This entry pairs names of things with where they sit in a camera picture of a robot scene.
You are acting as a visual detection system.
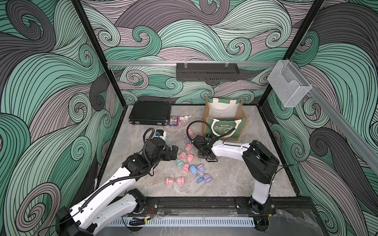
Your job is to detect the pink hourglass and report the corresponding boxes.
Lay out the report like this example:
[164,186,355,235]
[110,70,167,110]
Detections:
[185,144,193,152]
[179,152,195,172]

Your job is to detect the blue hourglass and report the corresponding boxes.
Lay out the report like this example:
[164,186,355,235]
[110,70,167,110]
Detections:
[189,165,198,174]
[196,176,204,183]

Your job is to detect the blue hourglass front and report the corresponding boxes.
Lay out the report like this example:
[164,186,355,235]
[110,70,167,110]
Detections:
[196,176,204,183]

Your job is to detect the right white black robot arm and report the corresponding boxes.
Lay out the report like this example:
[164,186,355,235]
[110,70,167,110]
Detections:
[191,135,280,216]

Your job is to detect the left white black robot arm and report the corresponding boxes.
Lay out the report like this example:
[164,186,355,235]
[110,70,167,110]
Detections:
[55,137,179,236]

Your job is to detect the teal hourglass lower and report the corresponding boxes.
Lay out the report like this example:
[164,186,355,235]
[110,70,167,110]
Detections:
[177,160,185,168]

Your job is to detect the pink hourglass nearest bag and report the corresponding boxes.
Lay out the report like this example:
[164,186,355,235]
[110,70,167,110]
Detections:
[188,129,194,137]

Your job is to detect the pink hourglass lying front alone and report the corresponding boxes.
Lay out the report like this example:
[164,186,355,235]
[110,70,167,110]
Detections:
[166,177,185,186]

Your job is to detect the green jute Christmas canvas bag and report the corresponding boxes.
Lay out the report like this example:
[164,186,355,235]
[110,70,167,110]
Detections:
[202,98,248,141]

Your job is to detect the white rabbit figurine pink base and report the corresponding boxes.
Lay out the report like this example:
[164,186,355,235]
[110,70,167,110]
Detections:
[178,115,192,126]

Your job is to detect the blue playing card box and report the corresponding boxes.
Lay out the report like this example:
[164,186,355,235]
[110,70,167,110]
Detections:
[169,115,180,127]

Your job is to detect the black hard carrying case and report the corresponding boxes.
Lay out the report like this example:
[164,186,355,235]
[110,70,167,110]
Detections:
[129,101,172,126]

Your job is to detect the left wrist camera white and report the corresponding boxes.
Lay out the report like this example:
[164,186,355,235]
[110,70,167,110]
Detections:
[155,129,167,143]

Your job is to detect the black perforated wall tray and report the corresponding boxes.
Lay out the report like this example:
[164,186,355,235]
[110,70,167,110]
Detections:
[176,63,240,85]

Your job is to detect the white slotted cable duct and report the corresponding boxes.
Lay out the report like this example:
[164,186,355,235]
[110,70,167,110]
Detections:
[110,217,256,228]

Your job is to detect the aluminium rail on back wall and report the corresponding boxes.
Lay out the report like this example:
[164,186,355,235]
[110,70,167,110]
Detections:
[106,60,278,67]

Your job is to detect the aluminium rail on wall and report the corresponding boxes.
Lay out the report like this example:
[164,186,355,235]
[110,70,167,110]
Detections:
[106,60,278,67]
[293,63,378,172]

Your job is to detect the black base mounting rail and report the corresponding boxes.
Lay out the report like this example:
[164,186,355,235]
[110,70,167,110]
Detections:
[144,197,315,216]

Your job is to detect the clear acrylic wall bin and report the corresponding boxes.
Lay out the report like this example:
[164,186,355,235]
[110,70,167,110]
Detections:
[268,60,313,108]

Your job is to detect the aluminium rail on right wall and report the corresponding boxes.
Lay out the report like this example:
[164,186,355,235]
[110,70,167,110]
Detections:
[293,63,378,172]

